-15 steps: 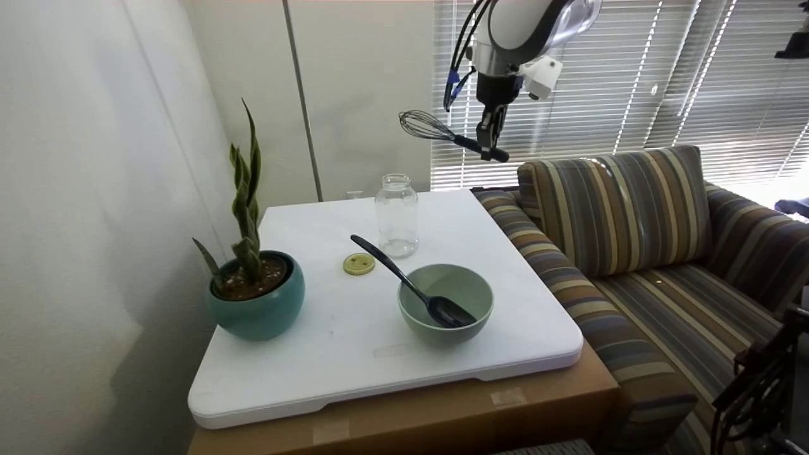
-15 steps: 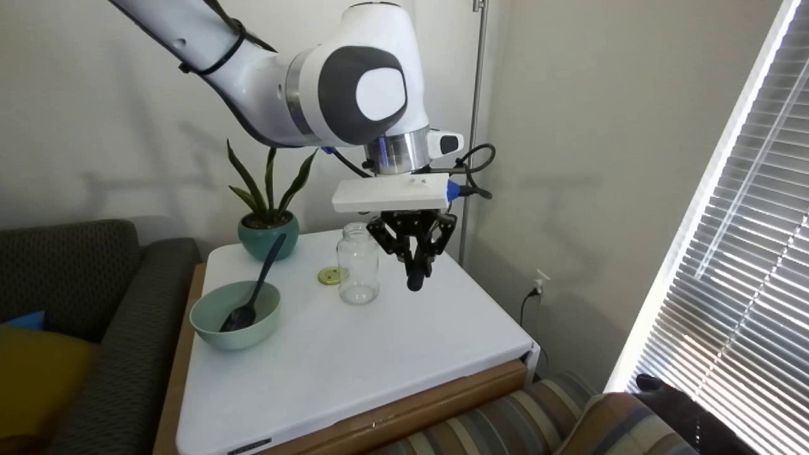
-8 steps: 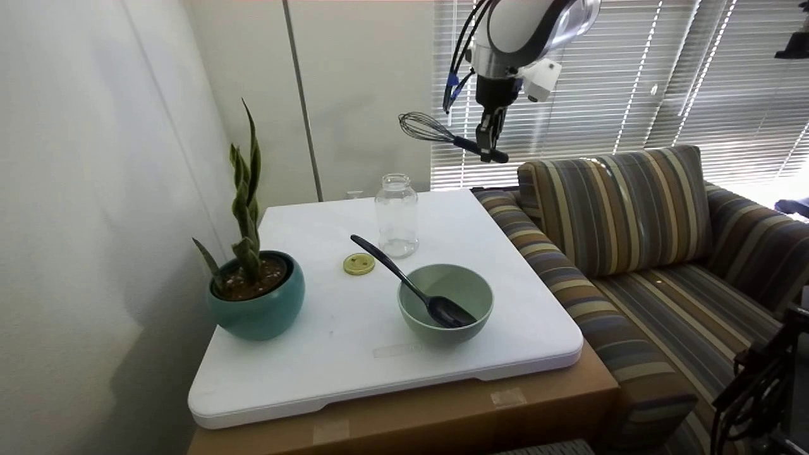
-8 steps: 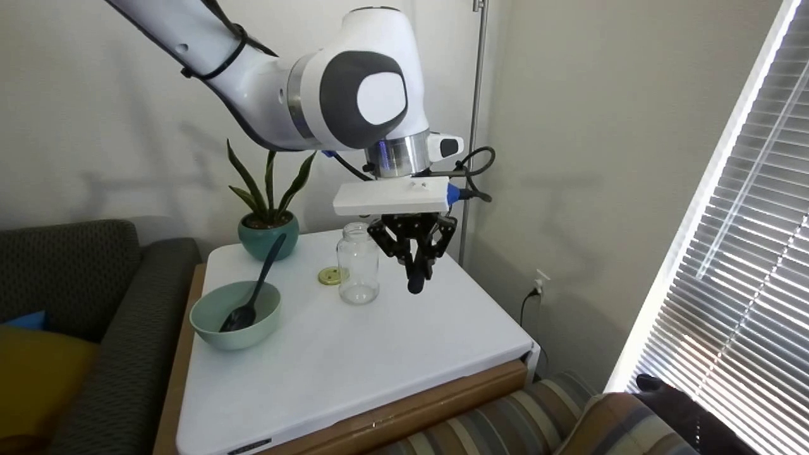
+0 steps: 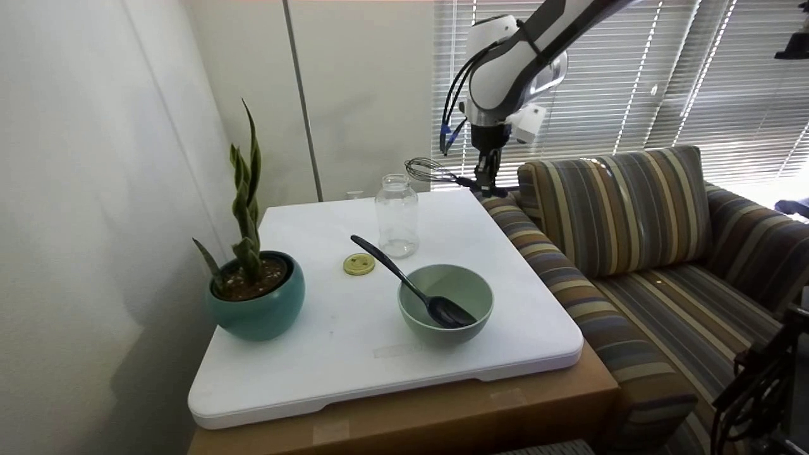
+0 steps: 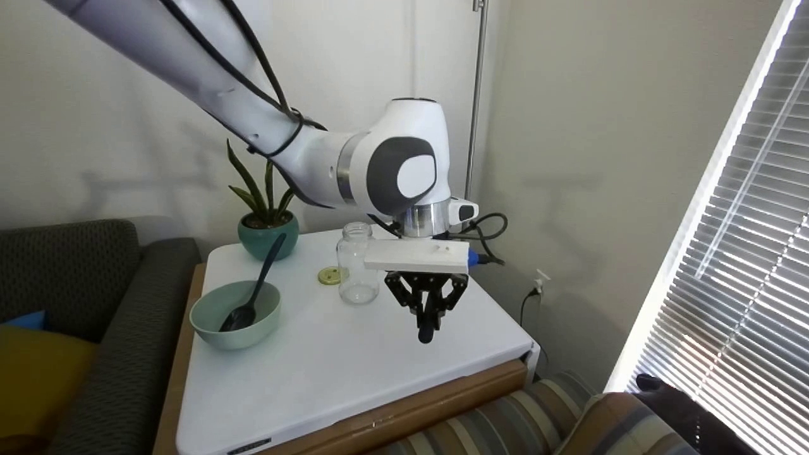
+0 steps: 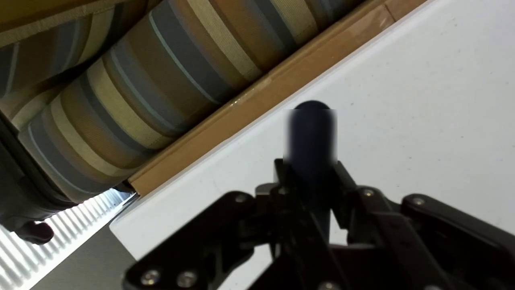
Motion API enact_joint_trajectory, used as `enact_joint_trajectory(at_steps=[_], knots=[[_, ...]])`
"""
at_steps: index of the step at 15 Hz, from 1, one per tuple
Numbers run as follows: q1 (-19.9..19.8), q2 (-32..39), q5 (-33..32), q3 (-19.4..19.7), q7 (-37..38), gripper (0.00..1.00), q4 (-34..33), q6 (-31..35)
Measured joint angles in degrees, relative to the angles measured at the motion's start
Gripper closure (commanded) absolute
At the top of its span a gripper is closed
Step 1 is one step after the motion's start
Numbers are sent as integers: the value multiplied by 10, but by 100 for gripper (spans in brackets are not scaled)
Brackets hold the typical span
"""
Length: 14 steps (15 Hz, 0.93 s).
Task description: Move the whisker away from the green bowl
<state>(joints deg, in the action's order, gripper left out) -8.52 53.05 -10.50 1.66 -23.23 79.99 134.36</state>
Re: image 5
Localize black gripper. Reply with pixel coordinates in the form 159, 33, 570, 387
469, 120, 509, 191

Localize black handled wire whisk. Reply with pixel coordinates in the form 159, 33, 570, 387
405, 155, 520, 196

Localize green ceramic bowl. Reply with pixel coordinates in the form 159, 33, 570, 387
396, 262, 494, 345

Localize clear glass jar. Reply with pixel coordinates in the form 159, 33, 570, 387
374, 170, 422, 261

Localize black plastic spoon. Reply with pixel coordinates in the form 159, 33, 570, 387
349, 233, 477, 332

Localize striped sofa cushion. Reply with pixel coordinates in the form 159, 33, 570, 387
515, 145, 713, 280

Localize yellow jar lid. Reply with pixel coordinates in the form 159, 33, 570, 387
340, 251, 375, 278

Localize striped fabric sofa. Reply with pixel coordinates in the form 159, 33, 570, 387
469, 179, 809, 455

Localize green snake plant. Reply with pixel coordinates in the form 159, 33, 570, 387
188, 99, 292, 292

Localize brown cardboard box base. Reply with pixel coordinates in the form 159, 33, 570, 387
185, 338, 622, 455

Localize teal ceramic plant pot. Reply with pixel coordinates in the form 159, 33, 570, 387
205, 247, 308, 343

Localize white window blinds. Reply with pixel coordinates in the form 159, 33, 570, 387
430, 0, 809, 210

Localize blue fabric item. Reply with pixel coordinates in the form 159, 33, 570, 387
772, 196, 809, 219

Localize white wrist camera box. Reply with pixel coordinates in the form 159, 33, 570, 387
507, 100, 550, 147

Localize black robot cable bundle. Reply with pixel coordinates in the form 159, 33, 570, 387
436, 40, 488, 160

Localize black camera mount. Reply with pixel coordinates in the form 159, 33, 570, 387
750, 0, 809, 60

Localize black metal frame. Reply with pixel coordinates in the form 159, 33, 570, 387
707, 301, 809, 455

